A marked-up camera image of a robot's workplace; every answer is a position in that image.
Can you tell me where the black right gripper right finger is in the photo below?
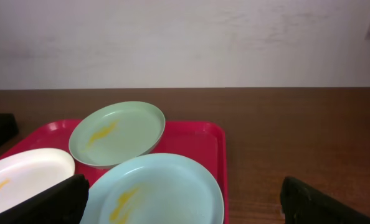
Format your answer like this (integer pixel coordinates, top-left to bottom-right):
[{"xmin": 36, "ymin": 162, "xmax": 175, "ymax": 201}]
[{"xmin": 280, "ymin": 176, "xmax": 370, "ymax": 224}]

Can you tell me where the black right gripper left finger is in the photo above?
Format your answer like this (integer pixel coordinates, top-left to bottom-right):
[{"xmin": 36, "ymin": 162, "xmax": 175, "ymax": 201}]
[{"xmin": 0, "ymin": 174, "xmax": 90, "ymax": 224}]

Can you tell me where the white plate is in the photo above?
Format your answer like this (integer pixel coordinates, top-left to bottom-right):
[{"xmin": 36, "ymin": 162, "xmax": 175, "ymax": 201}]
[{"xmin": 0, "ymin": 148, "xmax": 75, "ymax": 213}]

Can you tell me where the green plate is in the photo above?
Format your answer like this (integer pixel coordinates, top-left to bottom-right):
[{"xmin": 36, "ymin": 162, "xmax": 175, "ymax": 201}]
[{"xmin": 69, "ymin": 101, "xmax": 166, "ymax": 169}]

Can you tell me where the light blue plate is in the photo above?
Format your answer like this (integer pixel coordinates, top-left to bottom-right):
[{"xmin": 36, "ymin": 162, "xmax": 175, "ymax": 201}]
[{"xmin": 80, "ymin": 153, "xmax": 225, "ymax": 224}]

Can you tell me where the red plastic tray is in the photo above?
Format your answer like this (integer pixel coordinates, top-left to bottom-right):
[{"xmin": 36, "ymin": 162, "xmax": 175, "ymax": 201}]
[{"xmin": 0, "ymin": 119, "xmax": 229, "ymax": 224}]

